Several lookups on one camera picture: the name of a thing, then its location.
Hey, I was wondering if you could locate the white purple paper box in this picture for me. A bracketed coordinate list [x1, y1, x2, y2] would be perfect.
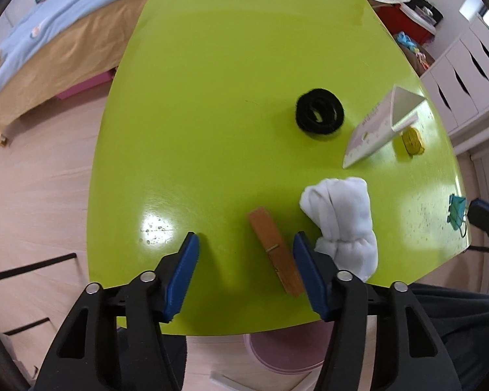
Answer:
[343, 86, 427, 168]

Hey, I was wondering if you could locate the black scrunchie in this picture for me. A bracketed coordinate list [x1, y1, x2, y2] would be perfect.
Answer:
[295, 88, 344, 135]

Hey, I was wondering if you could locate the pink trash bin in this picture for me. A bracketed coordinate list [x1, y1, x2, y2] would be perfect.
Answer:
[244, 320, 334, 375]

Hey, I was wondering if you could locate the wooden clothespin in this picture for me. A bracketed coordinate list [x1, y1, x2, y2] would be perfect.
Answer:
[248, 208, 304, 297]

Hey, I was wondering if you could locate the blue binder clip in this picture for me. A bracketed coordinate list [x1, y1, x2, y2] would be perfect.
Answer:
[447, 194, 467, 230]

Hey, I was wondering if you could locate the white sock bundle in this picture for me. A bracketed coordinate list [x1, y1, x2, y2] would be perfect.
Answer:
[299, 177, 378, 282]

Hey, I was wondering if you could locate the yellow tape measure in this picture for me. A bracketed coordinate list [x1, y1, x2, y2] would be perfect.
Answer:
[402, 127, 425, 156]

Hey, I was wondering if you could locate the white drawer cabinet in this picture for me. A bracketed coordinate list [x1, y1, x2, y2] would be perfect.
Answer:
[421, 15, 489, 135]

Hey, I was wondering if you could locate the green table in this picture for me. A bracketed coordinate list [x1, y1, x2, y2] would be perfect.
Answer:
[86, 0, 468, 335]

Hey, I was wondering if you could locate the pink box under bed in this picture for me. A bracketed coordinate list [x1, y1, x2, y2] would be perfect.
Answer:
[55, 68, 116, 100]

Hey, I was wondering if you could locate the red storage box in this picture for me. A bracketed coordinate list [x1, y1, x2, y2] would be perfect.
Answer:
[375, 5, 436, 45]

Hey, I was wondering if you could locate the bed with blue sheet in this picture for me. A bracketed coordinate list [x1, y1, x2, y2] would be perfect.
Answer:
[0, 0, 146, 144]

